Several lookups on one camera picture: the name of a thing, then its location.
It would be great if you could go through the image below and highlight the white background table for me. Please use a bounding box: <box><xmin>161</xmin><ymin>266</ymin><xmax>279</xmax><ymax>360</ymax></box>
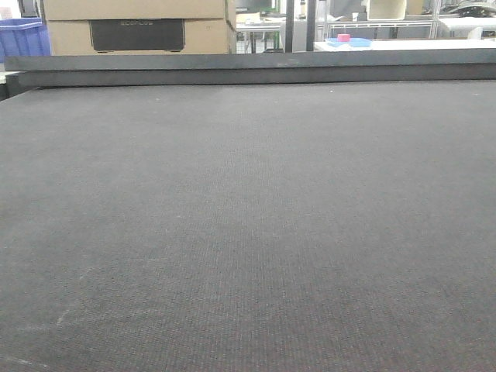
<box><xmin>314</xmin><ymin>39</ymin><xmax>495</xmax><ymax>52</ymax></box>

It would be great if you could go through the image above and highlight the upper cardboard box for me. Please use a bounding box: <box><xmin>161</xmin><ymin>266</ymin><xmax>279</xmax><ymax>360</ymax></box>
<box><xmin>43</xmin><ymin>0</ymin><xmax>236</xmax><ymax>24</ymax></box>

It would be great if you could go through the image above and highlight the pink block on tray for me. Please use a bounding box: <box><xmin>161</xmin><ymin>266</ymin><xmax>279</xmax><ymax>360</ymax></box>
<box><xmin>336</xmin><ymin>33</ymin><xmax>351</xmax><ymax>43</ymax></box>

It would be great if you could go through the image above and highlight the cream open box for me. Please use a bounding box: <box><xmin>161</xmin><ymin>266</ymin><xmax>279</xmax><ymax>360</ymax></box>
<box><xmin>366</xmin><ymin>0</ymin><xmax>407</xmax><ymax>21</ymax></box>

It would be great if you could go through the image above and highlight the dark conveyor side rail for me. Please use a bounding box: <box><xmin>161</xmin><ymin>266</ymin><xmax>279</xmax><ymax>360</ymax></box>
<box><xmin>5</xmin><ymin>48</ymin><xmax>495</xmax><ymax>88</ymax></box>

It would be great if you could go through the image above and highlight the white metal rack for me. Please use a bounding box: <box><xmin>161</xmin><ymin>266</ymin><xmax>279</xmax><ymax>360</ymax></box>
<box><xmin>324</xmin><ymin>1</ymin><xmax>443</xmax><ymax>40</ymax></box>

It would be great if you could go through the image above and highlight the cardboard box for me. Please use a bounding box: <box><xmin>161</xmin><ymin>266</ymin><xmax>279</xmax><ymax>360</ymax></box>
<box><xmin>47</xmin><ymin>19</ymin><xmax>236</xmax><ymax>56</ymax></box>
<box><xmin>43</xmin><ymin>0</ymin><xmax>236</xmax><ymax>24</ymax></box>

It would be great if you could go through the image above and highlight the black conveyor belt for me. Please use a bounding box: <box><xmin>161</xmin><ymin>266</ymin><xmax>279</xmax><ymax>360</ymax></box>
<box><xmin>1</xmin><ymin>81</ymin><xmax>495</xmax><ymax>371</ymax></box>

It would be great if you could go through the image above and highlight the blue flat tray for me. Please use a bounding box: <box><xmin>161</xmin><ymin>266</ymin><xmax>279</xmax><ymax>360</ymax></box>
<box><xmin>325</xmin><ymin>38</ymin><xmax>372</xmax><ymax>48</ymax></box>

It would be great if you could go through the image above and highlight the lower cardboard box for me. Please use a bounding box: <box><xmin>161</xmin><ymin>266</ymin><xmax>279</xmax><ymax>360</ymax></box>
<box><xmin>47</xmin><ymin>19</ymin><xmax>236</xmax><ymax>56</ymax></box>

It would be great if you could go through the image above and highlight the blue plastic crate far left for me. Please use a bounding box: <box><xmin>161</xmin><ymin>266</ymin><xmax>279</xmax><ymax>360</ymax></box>
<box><xmin>0</xmin><ymin>18</ymin><xmax>51</xmax><ymax>64</ymax></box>

